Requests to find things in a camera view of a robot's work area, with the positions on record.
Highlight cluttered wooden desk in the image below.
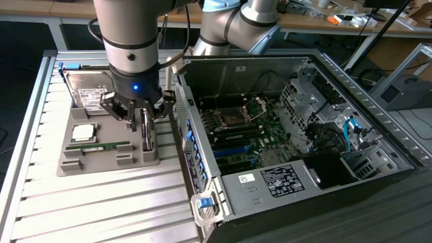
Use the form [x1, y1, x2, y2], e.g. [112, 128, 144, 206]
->
[279, 0, 432, 73]

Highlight grey power supply unit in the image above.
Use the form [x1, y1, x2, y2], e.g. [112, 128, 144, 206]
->
[221, 161, 321, 216]

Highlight blue wire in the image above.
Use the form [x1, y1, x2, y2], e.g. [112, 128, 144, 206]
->
[343, 118, 363, 152]

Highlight green motherboard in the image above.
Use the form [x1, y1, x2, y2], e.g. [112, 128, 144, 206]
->
[197, 93, 307, 175]

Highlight silver CPU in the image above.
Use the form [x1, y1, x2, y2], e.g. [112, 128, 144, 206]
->
[69, 123, 99, 144]

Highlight CPU socket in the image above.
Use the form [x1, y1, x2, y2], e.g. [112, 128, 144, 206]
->
[219, 107, 251, 128]

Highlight silver hard disk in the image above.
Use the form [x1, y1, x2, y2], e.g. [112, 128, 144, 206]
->
[64, 70, 115, 116]

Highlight grey plastic parts rack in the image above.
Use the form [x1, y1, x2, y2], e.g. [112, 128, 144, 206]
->
[56, 104, 161, 178]

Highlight aluminium frame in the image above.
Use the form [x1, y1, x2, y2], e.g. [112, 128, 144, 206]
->
[369, 42, 432, 102]

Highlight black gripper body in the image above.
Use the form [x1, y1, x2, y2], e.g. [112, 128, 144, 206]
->
[109, 64, 164, 110]

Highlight grey chipset heatsink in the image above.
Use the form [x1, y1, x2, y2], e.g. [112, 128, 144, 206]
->
[261, 150, 283, 164]

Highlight black RAM slot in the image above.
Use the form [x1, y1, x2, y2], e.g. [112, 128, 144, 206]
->
[209, 124, 264, 134]

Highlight black RAM stick with label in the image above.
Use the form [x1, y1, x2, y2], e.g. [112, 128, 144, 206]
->
[213, 129, 264, 144]

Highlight brown cardboard piece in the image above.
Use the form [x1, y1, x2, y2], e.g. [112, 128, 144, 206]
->
[407, 2, 432, 24]

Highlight black expansion slot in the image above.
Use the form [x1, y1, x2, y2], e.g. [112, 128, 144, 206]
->
[211, 139, 253, 150]
[217, 161, 257, 173]

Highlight black and grey PC case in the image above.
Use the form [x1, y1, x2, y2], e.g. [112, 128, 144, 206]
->
[165, 48, 428, 243]

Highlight grey computer tower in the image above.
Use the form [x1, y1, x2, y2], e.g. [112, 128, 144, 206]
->
[377, 74, 432, 112]

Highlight metal socket cover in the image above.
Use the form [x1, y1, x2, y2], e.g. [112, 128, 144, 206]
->
[240, 96, 272, 123]

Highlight graphics card with metal bracket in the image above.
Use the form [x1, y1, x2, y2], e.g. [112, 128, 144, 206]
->
[139, 108, 156, 153]

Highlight wooden desk with grey legs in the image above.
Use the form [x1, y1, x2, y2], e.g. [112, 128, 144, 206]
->
[0, 0, 203, 51]

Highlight blue expansion slot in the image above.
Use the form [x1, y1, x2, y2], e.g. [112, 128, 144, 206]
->
[212, 145, 251, 158]

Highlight black monitor with stand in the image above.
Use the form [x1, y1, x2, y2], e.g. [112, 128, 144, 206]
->
[363, 0, 411, 21]

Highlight hard disk drive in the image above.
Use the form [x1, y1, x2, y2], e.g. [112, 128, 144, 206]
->
[57, 61, 112, 107]

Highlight black camera cable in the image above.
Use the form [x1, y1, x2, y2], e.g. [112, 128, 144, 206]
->
[157, 4, 191, 69]

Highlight grey plastic case handle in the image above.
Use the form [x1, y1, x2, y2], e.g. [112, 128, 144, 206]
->
[189, 191, 224, 226]
[165, 57, 187, 92]

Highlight silver drive cage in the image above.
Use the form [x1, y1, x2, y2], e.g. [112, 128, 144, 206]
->
[279, 75, 339, 124]

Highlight silver disk bay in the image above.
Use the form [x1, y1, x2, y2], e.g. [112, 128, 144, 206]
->
[340, 145, 401, 181]

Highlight green RAM stick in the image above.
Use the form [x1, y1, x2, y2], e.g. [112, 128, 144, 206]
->
[65, 141, 132, 152]

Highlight black wire bundle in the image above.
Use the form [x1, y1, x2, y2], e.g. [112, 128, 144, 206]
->
[305, 123, 348, 155]

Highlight black tripod pole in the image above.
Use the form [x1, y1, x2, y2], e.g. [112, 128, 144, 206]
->
[343, 0, 417, 74]

